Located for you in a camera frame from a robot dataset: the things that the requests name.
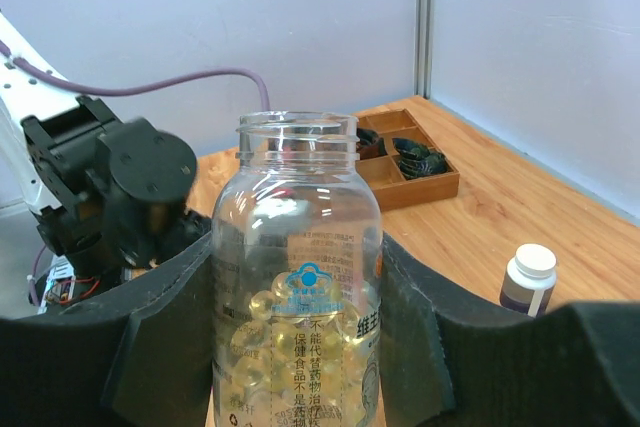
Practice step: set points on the clear glass pill bottle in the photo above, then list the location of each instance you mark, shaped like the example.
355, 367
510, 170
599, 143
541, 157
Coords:
296, 261

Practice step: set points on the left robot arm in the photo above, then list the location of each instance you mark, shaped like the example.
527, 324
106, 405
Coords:
107, 194

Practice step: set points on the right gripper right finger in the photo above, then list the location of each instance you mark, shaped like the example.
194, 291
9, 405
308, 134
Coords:
451, 358

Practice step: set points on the wooden compartment tray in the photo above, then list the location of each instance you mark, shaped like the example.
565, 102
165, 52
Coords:
401, 163

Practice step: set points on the white cap pill bottle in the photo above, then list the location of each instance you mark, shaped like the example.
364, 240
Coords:
529, 280

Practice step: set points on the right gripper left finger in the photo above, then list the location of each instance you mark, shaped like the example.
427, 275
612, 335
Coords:
137, 355

